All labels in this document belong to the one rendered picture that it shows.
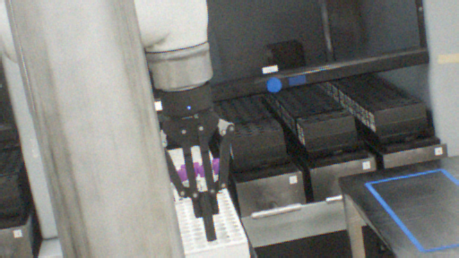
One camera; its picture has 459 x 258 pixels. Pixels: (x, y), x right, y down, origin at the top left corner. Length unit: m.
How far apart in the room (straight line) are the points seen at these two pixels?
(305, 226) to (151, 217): 1.13
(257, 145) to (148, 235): 1.14
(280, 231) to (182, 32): 0.70
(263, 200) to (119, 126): 1.12
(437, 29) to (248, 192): 0.52
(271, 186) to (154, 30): 0.65
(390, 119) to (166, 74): 0.76
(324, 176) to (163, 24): 0.69
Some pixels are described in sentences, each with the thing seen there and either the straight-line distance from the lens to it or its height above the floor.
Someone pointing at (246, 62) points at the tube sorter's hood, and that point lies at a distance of 1.80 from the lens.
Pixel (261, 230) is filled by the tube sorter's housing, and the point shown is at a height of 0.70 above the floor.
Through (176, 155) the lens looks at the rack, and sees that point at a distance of 1.84.
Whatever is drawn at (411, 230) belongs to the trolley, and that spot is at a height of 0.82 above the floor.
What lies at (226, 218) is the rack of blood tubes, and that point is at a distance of 1.42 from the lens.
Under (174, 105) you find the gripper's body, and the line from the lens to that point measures 1.26.
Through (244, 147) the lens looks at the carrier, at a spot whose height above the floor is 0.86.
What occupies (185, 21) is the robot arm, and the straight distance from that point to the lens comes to 1.22.
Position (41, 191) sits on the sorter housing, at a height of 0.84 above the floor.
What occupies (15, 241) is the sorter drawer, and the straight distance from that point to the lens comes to 1.80.
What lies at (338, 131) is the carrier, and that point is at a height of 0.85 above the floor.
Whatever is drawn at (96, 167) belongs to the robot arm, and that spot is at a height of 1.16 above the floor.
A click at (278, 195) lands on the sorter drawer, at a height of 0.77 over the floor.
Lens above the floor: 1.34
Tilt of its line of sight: 14 degrees down
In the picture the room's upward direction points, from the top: 10 degrees counter-clockwise
